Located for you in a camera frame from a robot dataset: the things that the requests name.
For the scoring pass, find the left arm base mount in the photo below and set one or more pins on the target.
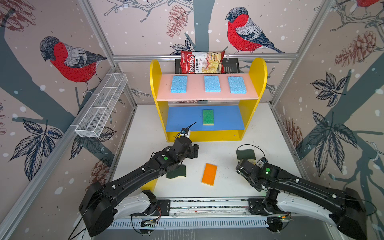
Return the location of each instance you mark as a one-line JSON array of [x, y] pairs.
[[155, 207]]

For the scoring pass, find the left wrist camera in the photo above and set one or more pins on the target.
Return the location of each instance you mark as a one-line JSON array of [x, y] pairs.
[[185, 132]]

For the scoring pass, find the orange sponge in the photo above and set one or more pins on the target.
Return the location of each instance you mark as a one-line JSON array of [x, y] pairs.
[[209, 174]]

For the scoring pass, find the light blue sponge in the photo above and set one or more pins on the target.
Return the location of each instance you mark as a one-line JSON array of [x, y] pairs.
[[212, 84], [237, 85], [179, 84]]

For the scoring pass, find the yellow shelf unit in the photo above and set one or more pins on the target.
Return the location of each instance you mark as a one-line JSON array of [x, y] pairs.
[[258, 73]]

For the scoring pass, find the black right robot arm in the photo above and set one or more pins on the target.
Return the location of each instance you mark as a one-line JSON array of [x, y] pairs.
[[287, 193]]

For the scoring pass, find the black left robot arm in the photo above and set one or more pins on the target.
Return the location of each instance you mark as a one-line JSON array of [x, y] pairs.
[[99, 206]]

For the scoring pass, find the white mesh wall tray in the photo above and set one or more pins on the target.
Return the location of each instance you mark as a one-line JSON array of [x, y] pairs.
[[99, 112]]

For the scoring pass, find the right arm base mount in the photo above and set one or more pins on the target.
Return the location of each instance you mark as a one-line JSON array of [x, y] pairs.
[[266, 206]]

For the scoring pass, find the dark green wavy sponge left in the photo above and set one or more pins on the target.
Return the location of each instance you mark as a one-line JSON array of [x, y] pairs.
[[179, 172]]

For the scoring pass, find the pink upper shelf board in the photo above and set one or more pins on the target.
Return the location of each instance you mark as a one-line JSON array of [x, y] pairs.
[[196, 89]]

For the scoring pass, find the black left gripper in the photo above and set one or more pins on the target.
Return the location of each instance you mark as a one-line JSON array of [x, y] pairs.
[[193, 151]]

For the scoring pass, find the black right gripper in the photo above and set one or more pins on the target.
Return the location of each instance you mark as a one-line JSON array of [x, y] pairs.
[[254, 187]]

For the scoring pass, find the dark green wavy sponge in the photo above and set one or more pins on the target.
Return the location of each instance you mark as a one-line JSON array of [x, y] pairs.
[[179, 172], [247, 154]]

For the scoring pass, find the dark green wavy sponge right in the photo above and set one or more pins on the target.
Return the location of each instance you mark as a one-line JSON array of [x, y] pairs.
[[247, 154]]

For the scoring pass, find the red cassava chips bag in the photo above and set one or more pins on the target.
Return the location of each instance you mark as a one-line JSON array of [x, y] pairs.
[[202, 62]]

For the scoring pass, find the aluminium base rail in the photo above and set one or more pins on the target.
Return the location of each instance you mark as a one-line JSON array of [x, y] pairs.
[[185, 214]]

